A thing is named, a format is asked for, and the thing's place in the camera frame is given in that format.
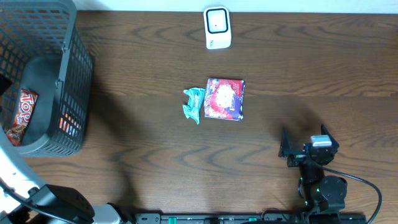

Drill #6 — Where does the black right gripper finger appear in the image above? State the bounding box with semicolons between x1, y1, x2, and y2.
321;124;339;147
280;128;290;151

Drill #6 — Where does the pink purple liner pack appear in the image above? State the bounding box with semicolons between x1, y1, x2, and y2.
203;78;245;121

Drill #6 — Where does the teal snack wrapper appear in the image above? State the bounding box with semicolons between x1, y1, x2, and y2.
182;87;205;124

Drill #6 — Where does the orange Top chocolate bar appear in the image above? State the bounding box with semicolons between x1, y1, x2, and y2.
6;88;39;146

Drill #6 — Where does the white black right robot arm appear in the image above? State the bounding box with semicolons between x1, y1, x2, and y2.
278;125;347;223

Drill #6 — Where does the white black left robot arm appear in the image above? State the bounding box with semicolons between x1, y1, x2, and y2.
1;131;136;223

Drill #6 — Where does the white barcode scanner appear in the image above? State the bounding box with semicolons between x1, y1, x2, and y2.
203;6;232;50

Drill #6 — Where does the grey plastic basket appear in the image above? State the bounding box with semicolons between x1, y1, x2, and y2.
1;0;93;157

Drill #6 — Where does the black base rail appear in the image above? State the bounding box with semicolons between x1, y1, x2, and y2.
134;212;367;224

